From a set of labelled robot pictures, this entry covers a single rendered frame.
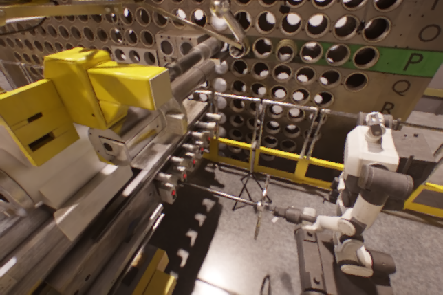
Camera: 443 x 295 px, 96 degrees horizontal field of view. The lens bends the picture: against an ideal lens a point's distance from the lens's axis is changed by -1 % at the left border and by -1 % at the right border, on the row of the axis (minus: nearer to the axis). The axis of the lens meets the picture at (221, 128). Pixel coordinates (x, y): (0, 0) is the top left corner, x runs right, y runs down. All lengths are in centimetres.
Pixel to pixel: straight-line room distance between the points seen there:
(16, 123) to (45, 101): 10
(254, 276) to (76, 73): 189
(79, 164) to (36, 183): 17
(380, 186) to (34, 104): 123
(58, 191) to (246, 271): 156
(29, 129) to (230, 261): 176
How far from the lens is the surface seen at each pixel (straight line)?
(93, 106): 79
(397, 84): 306
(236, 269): 209
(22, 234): 141
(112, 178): 117
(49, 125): 90
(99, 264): 147
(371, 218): 112
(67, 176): 110
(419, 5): 287
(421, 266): 271
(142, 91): 63
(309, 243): 209
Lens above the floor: 197
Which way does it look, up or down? 35 degrees down
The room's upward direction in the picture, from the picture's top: straight up
